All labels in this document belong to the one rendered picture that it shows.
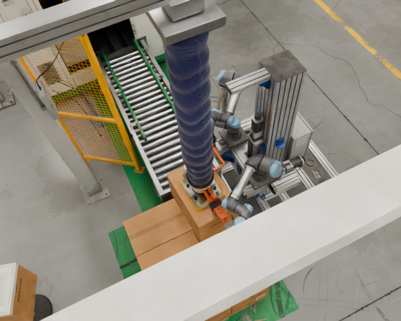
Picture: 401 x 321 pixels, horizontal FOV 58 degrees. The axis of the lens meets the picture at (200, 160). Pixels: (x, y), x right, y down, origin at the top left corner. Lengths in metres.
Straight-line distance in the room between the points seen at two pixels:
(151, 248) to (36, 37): 2.46
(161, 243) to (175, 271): 3.00
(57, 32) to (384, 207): 1.34
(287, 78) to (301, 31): 3.67
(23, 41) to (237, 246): 1.26
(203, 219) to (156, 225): 0.75
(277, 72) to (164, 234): 1.89
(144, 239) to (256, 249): 3.07
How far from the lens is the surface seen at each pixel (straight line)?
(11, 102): 6.06
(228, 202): 2.64
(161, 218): 3.72
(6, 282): 3.48
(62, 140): 3.76
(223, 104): 3.34
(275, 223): 0.66
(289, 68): 2.74
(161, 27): 1.72
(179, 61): 1.89
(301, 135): 3.37
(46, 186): 4.99
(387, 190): 0.73
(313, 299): 4.09
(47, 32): 1.63
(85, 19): 1.63
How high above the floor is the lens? 3.92
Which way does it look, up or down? 58 degrees down
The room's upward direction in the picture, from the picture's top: 8 degrees counter-clockwise
